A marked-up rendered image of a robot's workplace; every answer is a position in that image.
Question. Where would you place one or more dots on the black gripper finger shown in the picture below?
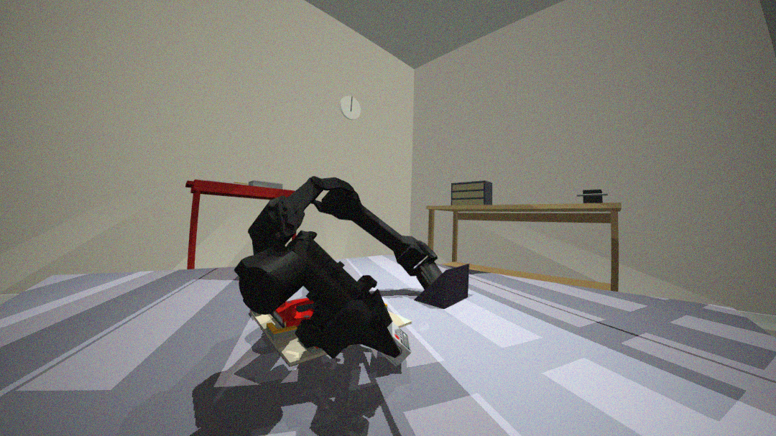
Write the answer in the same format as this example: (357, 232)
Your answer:
(376, 335)
(377, 301)

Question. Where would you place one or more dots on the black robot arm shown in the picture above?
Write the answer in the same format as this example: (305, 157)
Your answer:
(276, 271)

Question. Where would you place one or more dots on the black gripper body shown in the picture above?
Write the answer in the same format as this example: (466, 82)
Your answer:
(334, 287)

